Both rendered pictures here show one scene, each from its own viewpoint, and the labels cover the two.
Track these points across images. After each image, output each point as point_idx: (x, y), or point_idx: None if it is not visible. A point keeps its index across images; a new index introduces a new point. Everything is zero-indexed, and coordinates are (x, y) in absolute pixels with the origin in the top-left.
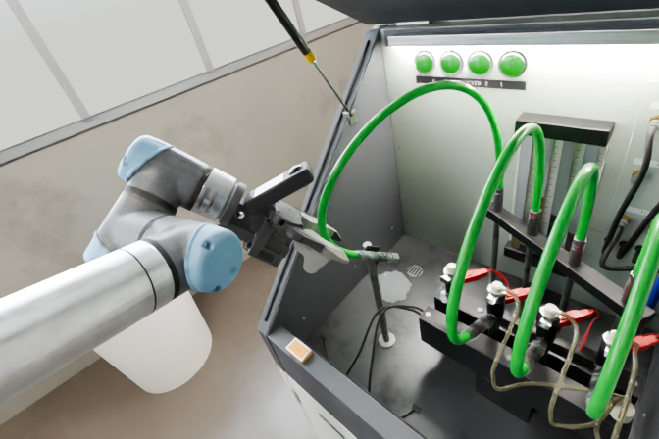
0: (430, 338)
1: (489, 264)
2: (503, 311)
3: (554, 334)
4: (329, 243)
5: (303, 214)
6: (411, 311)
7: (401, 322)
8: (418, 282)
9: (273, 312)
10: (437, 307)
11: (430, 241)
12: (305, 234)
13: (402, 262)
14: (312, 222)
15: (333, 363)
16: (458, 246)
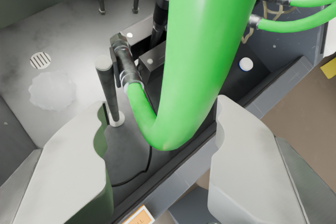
0: (156, 75)
1: None
2: None
3: None
4: (235, 123)
5: (28, 219)
6: (92, 84)
7: (102, 98)
8: (59, 64)
9: None
10: (133, 51)
11: (3, 25)
12: (327, 217)
13: (18, 67)
14: (105, 172)
15: (121, 178)
16: (36, 2)
